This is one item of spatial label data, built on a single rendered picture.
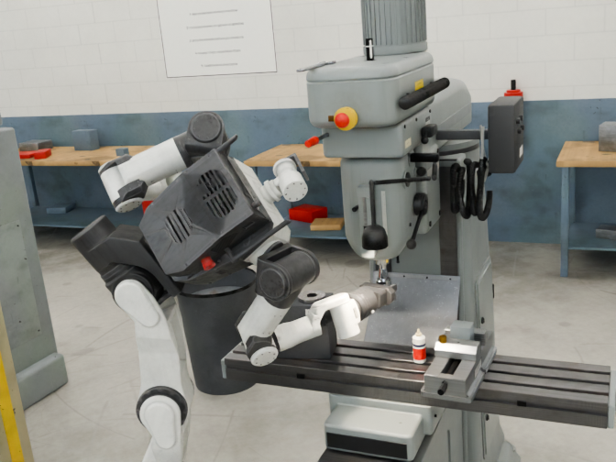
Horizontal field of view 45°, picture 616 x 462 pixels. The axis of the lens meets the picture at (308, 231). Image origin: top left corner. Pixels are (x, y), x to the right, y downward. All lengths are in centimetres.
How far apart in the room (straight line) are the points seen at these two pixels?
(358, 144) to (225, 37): 515
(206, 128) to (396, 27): 69
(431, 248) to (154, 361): 107
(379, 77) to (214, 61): 536
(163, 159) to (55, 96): 644
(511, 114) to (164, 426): 134
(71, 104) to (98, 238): 634
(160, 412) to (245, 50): 530
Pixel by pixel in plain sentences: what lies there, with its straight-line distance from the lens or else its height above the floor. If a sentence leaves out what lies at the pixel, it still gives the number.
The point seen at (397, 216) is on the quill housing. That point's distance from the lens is 217.
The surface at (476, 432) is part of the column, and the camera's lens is 296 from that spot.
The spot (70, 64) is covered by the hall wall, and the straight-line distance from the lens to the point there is 824.
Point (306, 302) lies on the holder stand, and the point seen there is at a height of 114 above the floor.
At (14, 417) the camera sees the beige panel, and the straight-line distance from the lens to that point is 356.
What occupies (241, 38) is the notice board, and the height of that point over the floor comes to 184.
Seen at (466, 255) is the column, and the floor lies 118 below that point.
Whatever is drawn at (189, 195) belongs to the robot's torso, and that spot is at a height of 163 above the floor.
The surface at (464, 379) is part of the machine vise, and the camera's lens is 217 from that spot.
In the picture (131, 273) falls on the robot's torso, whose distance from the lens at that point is 202.
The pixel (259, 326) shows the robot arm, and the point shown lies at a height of 126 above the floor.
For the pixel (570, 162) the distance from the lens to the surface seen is 559.
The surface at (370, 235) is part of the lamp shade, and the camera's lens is 204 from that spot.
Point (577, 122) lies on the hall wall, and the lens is 636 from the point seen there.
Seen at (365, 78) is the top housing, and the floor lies 186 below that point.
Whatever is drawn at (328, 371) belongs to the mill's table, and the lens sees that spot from 240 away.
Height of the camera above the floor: 204
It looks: 16 degrees down
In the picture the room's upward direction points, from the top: 5 degrees counter-clockwise
